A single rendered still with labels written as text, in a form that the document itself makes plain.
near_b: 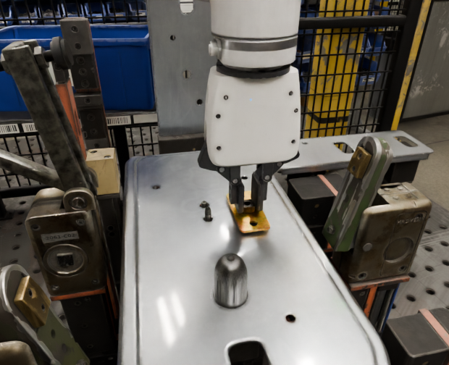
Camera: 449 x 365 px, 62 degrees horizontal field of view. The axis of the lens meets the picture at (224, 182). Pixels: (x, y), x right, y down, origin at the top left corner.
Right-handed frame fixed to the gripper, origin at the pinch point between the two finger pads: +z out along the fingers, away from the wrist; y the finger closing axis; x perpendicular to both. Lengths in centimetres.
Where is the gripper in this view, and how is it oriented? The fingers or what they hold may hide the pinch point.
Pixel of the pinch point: (248, 192)
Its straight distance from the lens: 45.7
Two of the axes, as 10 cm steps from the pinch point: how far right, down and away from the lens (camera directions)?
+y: 9.8, -1.0, 1.8
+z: 0.0, 8.6, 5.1
